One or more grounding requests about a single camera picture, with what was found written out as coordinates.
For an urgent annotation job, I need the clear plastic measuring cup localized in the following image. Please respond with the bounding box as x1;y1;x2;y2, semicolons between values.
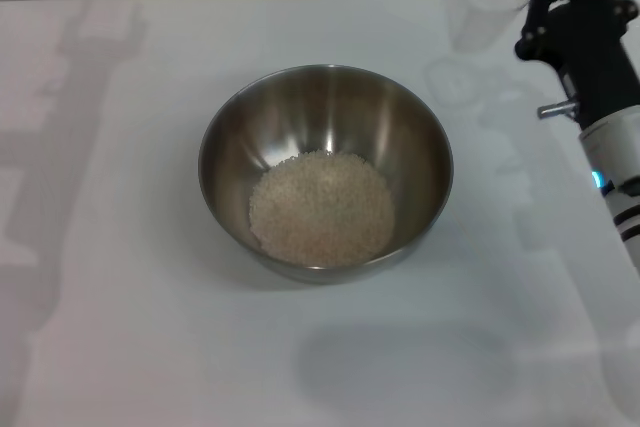
443;0;547;54

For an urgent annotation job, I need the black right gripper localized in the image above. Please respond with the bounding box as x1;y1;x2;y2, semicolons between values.
514;0;640;124

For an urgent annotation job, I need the white rice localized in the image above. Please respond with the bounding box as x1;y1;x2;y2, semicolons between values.
248;150;397;270

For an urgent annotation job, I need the stainless steel mixing bowl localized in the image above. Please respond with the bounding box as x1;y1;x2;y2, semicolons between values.
197;64;455;286

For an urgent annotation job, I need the right arm cable with plug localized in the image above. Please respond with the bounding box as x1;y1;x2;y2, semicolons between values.
536;99;582;121

